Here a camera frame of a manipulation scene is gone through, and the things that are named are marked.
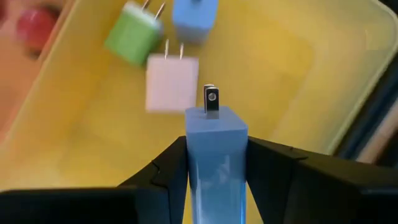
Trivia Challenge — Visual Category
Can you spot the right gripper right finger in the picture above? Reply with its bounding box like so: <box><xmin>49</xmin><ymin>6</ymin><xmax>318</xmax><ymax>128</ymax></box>
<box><xmin>247</xmin><ymin>136</ymin><xmax>398</xmax><ymax>224</ymax></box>

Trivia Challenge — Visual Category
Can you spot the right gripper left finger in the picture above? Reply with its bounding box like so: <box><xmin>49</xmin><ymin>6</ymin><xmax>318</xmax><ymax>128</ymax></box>
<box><xmin>0</xmin><ymin>136</ymin><xmax>190</xmax><ymax>224</ymax></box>

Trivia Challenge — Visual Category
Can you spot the blue usb wall charger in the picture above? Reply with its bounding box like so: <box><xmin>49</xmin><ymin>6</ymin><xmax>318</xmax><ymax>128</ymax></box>
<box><xmin>185</xmin><ymin>83</ymin><xmax>249</xmax><ymax>224</ymax></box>

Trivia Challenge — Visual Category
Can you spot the pink wall charger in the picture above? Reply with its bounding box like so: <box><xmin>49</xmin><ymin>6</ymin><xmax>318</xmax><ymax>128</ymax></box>
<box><xmin>144</xmin><ymin>39</ymin><xmax>200</xmax><ymax>113</ymax></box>

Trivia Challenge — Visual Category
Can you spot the green wall charger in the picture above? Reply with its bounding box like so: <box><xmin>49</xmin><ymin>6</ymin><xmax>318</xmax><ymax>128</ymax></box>
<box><xmin>104</xmin><ymin>0</ymin><xmax>166</xmax><ymax>67</ymax></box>

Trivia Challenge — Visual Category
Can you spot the black spool red thread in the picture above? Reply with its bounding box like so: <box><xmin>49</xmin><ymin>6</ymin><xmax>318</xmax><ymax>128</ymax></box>
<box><xmin>15</xmin><ymin>6</ymin><xmax>62</xmax><ymax>59</ymax></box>

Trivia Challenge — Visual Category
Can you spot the lavender wall charger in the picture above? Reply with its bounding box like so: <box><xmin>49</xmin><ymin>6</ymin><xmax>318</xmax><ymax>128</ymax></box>
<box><xmin>172</xmin><ymin>0</ymin><xmax>220</xmax><ymax>44</ymax></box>

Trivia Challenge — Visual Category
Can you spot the yellow translucent plastic bin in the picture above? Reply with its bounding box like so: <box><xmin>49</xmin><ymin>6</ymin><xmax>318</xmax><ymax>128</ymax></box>
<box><xmin>0</xmin><ymin>0</ymin><xmax>398</xmax><ymax>224</ymax></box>

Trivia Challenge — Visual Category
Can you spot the orange translucent plastic bin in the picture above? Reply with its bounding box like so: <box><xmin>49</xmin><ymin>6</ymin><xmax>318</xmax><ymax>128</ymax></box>
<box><xmin>0</xmin><ymin>0</ymin><xmax>78</xmax><ymax>147</ymax></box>

